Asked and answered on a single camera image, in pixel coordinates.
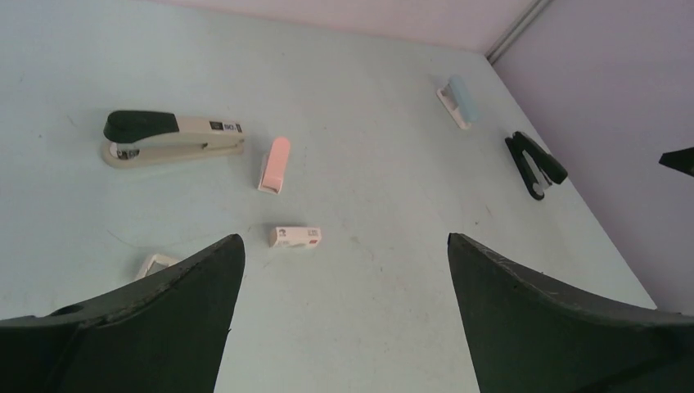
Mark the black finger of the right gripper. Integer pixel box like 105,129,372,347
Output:
659,147,694,176

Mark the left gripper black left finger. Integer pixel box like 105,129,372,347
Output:
1,234,246,392

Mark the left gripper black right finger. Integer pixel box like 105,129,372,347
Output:
448,233,693,392

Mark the beige and black large stapler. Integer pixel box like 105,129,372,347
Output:
101,110,245,169

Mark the open staple box tray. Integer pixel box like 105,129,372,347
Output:
134,254,179,281

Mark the white staple box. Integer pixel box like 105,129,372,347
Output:
269,227,322,249

